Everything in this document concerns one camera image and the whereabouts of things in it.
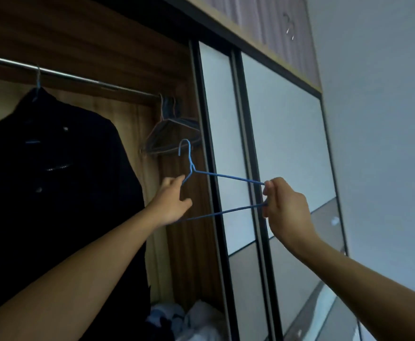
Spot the person's left hand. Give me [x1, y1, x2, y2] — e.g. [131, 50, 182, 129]
[146, 174, 194, 228]

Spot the blue printed quilt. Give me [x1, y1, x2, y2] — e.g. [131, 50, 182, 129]
[145, 303, 187, 330]

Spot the navy blue jacket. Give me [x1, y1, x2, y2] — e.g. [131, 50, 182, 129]
[0, 87, 152, 341]

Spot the bunch of grey hangers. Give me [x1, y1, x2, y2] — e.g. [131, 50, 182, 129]
[139, 93, 203, 156]

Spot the person's right forearm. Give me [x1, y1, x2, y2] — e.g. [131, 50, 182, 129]
[288, 234, 415, 341]

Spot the person's right hand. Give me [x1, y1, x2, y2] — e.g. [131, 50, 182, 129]
[262, 177, 321, 254]

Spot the metal wardrobe rail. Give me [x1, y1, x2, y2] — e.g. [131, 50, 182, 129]
[0, 53, 162, 100]

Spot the white quilt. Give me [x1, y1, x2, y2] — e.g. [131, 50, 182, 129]
[178, 300, 230, 341]

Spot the person's left forearm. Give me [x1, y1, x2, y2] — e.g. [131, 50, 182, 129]
[0, 206, 162, 341]

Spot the blue wire hanger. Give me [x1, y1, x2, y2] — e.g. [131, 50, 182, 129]
[25, 65, 43, 144]
[174, 138, 269, 224]

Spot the wooden wardrobe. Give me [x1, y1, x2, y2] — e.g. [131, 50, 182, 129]
[0, 0, 364, 341]

